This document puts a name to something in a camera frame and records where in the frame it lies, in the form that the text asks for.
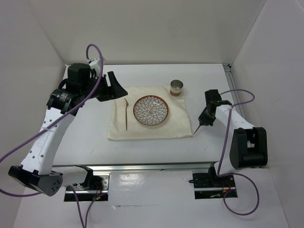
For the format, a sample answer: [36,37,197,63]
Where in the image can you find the cream cloth napkin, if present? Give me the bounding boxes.
[107,85,192,141]

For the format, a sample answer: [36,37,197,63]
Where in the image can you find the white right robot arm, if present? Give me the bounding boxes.
[198,89,268,186]

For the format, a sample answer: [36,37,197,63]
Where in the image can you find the copper fork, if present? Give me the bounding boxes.
[124,98,129,131]

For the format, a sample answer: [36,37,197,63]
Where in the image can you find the floral plate with orange rim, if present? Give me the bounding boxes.
[133,95,169,126]

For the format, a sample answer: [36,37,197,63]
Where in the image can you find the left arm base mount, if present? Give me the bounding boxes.
[64,172,110,202]

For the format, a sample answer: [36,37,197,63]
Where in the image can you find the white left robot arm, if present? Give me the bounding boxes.
[8,58,128,196]

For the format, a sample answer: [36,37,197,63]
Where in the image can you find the steel cup with cork base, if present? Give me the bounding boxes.
[170,79,183,96]

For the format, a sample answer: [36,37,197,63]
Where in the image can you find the aluminium front rail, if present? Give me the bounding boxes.
[52,161,262,173]

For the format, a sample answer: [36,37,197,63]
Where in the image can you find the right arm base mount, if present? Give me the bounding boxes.
[189,173,238,200]

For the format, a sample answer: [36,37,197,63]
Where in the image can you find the aluminium side rail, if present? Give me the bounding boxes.
[223,64,245,118]

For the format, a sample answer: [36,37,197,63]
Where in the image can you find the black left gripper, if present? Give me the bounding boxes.
[81,70,128,102]

